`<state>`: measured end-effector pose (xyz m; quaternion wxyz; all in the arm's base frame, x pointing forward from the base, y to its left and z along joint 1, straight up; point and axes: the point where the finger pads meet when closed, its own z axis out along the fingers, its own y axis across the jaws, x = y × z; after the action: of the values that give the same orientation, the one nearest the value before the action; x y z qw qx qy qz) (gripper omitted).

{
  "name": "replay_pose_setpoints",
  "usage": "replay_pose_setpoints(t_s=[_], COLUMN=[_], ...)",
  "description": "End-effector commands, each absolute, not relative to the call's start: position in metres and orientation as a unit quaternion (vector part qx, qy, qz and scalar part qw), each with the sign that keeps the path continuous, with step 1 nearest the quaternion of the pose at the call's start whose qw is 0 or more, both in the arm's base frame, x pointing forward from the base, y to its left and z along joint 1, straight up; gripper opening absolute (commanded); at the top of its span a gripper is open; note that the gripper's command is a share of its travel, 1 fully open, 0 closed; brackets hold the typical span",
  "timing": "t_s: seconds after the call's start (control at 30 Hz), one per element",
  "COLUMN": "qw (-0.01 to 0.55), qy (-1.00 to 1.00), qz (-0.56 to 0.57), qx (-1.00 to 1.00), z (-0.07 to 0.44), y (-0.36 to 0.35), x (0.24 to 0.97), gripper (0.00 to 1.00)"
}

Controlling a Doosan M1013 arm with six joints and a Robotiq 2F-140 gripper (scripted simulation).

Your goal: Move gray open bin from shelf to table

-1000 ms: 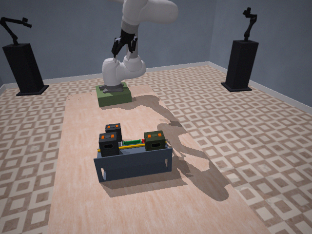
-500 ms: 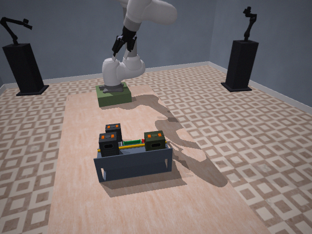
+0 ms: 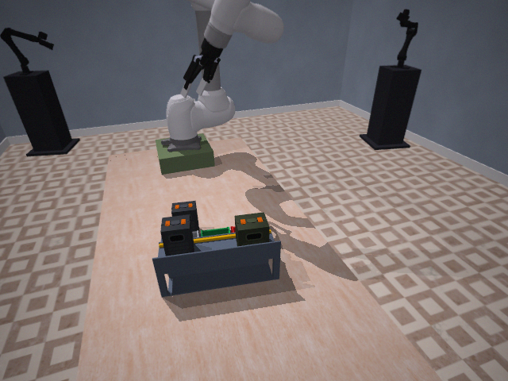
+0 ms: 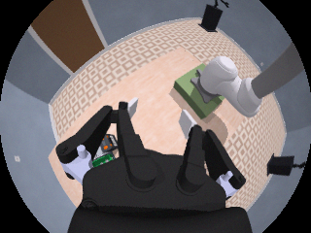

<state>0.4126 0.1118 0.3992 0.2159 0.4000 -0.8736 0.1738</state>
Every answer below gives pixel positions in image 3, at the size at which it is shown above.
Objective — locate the green open bin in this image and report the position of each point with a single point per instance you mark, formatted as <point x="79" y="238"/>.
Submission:
<point x="211" y="232"/>

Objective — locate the yellow flat bar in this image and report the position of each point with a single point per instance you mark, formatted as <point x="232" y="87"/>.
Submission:
<point x="210" y="239"/>

